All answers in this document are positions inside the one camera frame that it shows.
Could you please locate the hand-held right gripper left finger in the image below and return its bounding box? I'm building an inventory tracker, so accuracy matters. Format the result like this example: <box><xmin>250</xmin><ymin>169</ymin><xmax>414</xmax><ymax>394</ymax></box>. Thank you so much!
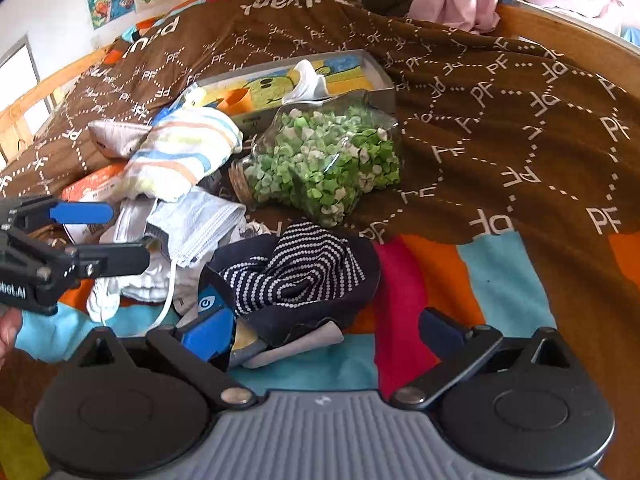
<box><xmin>75</xmin><ymin>306</ymin><xmax>259</xmax><ymax>409</ymax></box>

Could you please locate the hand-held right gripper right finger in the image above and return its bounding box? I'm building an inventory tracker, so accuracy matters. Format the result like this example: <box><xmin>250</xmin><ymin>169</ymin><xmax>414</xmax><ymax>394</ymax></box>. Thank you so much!
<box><xmin>390</xmin><ymin>308</ymin><xmax>579</xmax><ymax>409</ymax></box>

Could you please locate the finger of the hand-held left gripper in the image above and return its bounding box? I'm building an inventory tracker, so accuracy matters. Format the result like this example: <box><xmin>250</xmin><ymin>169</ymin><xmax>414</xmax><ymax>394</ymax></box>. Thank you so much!
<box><xmin>47</xmin><ymin>200</ymin><xmax>115</xmax><ymax>226</ymax></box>
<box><xmin>75</xmin><ymin>240</ymin><xmax>152</xmax><ymax>279</ymax></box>

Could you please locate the light blue face mask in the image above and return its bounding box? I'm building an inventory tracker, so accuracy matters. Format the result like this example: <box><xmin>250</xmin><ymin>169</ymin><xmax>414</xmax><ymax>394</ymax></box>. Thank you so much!
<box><xmin>145</xmin><ymin>187</ymin><xmax>249</xmax><ymax>269</ymax></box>

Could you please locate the navy dotted cloth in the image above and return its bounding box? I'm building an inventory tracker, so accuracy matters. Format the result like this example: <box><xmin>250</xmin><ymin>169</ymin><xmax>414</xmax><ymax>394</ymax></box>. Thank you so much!
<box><xmin>200</xmin><ymin>221</ymin><xmax>382</xmax><ymax>349</ymax></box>

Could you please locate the pastel striped cloth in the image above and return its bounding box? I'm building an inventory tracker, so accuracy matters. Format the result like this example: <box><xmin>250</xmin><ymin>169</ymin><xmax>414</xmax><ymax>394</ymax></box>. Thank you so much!
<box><xmin>120</xmin><ymin>106</ymin><xmax>245</xmax><ymax>204</ymax></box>

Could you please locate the cartoon print box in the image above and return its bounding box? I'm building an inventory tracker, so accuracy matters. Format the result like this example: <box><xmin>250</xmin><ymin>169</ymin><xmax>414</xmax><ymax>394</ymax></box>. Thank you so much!
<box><xmin>185</xmin><ymin>49</ymin><xmax>397</xmax><ymax>134</ymax></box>

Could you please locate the person's left hand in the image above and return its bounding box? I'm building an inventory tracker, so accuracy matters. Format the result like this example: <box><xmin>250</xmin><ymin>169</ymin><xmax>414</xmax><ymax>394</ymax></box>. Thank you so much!
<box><xmin>0</xmin><ymin>308</ymin><xmax>24</xmax><ymax>367</ymax></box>

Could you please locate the orange cardboard box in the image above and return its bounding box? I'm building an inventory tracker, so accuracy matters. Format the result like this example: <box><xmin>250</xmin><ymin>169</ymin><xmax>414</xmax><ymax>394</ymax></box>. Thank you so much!
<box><xmin>61</xmin><ymin>162</ymin><xmax>130</xmax><ymax>204</ymax></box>

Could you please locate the white face masks pile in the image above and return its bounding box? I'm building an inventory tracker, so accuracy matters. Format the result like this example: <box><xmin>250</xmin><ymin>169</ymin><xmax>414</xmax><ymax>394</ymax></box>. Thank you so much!
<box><xmin>87</xmin><ymin>197</ymin><xmax>177</xmax><ymax>324</ymax></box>

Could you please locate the grey sock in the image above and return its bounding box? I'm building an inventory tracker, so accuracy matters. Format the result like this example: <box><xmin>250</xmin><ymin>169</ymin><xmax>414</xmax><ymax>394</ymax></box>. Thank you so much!
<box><xmin>87</xmin><ymin>120</ymin><xmax>154</xmax><ymax>159</ymax></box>

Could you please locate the grey flat cloth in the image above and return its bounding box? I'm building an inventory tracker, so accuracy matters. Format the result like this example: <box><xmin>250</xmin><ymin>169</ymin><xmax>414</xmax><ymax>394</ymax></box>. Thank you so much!
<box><xmin>227</xmin><ymin>320</ymin><xmax>346</xmax><ymax>370</ymax></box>

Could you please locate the window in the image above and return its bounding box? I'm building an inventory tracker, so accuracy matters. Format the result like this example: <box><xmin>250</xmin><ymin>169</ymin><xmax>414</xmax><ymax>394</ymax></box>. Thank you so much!
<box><xmin>0</xmin><ymin>35</ymin><xmax>57</xmax><ymax>162</ymax></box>

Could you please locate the orange plastic piece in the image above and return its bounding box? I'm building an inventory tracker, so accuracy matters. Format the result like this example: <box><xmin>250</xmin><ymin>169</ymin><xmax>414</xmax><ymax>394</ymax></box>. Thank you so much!
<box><xmin>217</xmin><ymin>87</ymin><xmax>252</xmax><ymax>117</ymax></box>

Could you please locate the brown printed blanket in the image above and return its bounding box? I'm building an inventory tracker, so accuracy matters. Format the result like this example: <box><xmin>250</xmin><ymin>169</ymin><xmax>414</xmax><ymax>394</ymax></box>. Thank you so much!
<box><xmin>0</xmin><ymin>0</ymin><xmax>640</xmax><ymax>480</ymax></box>

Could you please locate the bottle of green paper stars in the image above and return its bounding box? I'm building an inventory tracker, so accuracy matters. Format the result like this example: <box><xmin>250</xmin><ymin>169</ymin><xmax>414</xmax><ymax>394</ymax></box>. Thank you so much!
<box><xmin>227</xmin><ymin>91</ymin><xmax>405</xmax><ymax>229</ymax></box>

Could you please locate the white cloth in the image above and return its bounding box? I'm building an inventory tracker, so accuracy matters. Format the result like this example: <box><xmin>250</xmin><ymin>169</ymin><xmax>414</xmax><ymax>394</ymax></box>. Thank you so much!
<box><xmin>284</xmin><ymin>59</ymin><xmax>334</xmax><ymax>106</ymax></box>

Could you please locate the wooden bed frame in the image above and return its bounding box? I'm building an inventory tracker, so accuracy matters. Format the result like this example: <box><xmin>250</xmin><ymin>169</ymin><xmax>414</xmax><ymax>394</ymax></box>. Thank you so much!
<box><xmin>0</xmin><ymin>4</ymin><xmax>640</xmax><ymax>171</ymax></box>

